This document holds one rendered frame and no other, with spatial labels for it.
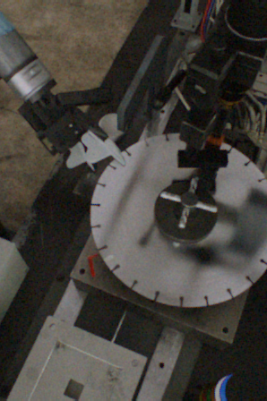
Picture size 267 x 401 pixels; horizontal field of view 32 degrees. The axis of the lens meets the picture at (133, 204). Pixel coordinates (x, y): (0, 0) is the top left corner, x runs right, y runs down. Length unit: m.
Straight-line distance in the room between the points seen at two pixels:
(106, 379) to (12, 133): 1.46
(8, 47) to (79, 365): 0.55
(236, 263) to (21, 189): 1.28
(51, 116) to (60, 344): 0.40
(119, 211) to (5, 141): 1.30
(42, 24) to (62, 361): 1.91
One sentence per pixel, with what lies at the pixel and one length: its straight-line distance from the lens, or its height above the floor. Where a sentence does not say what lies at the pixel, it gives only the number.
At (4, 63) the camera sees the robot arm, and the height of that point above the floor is 1.06.
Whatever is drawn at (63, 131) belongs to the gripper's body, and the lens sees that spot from 0.86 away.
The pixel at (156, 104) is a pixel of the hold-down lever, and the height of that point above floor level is 1.22.
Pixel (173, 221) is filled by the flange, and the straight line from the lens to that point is 0.80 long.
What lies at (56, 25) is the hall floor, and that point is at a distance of 2.45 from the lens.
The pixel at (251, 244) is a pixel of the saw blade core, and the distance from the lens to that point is 0.82.
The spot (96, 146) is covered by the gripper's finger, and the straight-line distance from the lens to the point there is 0.85.
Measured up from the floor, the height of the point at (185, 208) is 1.00.
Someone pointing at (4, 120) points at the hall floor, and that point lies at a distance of 2.13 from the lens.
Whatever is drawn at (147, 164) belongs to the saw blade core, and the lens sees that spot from 0.85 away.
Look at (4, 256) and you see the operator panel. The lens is 0.86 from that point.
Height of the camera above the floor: 1.69
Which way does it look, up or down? 65 degrees down
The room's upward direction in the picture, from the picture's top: 3 degrees clockwise
